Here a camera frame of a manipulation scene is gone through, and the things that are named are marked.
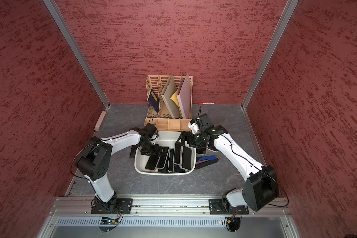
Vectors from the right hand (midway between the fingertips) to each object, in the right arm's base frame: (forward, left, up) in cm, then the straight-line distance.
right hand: (183, 146), depth 78 cm
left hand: (+1, +18, -15) cm, 24 cm away
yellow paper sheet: (+29, +5, +8) cm, 30 cm away
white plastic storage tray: (-4, +13, -14) cm, 19 cm away
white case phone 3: (+1, +4, -11) cm, 12 cm away
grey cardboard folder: (+35, +7, +10) cm, 38 cm away
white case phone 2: (+4, -13, -16) cm, 21 cm away
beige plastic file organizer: (+30, +14, -16) cm, 37 cm away
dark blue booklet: (+43, +22, -7) cm, 49 cm away
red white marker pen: (+50, -21, -18) cm, 57 cm away
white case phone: (0, -2, -15) cm, 15 cm away
